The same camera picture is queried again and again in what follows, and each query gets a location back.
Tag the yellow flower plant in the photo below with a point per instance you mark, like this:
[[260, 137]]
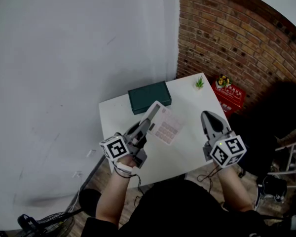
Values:
[[223, 81]]

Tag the person's black trouser leg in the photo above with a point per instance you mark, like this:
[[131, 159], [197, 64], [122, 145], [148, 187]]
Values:
[[88, 201]]

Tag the black floor fan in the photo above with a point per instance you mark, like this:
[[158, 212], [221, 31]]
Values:
[[49, 225]]

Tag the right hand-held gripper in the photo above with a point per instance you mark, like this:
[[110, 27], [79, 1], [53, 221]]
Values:
[[227, 150]]

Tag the dark green box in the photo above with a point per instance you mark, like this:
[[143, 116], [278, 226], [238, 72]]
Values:
[[148, 96]]

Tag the white wristband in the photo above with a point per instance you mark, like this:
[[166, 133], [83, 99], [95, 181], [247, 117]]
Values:
[[124, 168]]

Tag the black office chair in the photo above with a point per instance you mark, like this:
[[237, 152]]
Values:
[[251, 144]]

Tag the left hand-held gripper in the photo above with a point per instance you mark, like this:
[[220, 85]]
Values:
[[116, 148]]

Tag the person's right forearm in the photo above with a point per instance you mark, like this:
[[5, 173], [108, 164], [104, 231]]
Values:
[[233, 191]]

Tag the person's black shirt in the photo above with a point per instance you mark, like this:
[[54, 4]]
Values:
[[177, 211]]

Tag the person's left forearm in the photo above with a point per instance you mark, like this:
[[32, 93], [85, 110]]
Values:
[[111, 196]]

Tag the white metal rack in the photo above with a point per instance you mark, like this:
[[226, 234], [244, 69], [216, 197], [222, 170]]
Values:
[[292, 157]]

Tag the red plastic crate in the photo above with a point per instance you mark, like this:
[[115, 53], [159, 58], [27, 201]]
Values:
[[228, 99]]

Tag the white calculator with pink keys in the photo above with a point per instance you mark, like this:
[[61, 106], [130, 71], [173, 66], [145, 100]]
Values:
[[171, 126]]

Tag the white wall socket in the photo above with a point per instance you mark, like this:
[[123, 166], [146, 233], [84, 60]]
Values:
[[77, 174], [91, 153]]

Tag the small green potted plant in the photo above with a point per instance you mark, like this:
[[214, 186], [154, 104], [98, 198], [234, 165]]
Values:
[[199, 83]]

